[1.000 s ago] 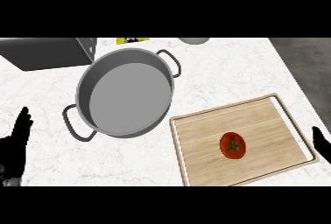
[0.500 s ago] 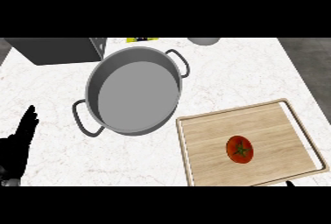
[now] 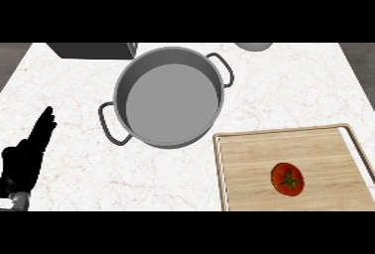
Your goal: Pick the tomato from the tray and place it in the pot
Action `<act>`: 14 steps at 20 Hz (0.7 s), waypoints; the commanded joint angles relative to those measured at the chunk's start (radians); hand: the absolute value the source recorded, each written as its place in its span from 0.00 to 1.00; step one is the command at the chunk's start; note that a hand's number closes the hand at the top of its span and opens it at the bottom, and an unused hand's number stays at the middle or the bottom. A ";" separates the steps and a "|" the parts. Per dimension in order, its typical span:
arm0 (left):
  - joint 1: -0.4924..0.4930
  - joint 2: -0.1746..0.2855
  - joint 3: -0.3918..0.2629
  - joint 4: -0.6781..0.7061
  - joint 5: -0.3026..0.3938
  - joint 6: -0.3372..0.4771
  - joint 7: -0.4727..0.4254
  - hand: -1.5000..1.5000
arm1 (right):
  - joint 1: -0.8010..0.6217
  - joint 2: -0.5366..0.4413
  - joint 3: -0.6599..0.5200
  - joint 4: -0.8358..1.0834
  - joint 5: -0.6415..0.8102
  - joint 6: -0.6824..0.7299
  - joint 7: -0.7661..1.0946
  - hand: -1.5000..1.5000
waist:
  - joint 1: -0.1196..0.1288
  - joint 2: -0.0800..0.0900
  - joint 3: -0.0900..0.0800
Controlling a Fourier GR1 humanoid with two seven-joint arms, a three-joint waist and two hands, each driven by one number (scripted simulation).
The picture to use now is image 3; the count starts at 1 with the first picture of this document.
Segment pale grey round object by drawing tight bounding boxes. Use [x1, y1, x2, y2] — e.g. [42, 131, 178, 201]
[234, 43, 274, 53]

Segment red tomato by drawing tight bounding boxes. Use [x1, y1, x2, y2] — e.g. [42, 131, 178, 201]
[270, 162, 305, 197]

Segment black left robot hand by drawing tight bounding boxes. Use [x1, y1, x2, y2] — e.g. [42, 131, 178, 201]
[0, 105, 59, 200]

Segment grey metal pot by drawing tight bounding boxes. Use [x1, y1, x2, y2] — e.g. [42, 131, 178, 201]
[96, 46, 236, 150]

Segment wooden tray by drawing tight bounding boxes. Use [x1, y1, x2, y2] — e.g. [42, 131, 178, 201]
[212, 123, 375, 212]

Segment dark grey box appliance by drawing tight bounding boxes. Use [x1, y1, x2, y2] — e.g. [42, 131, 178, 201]
[45, 43, 138, 61]

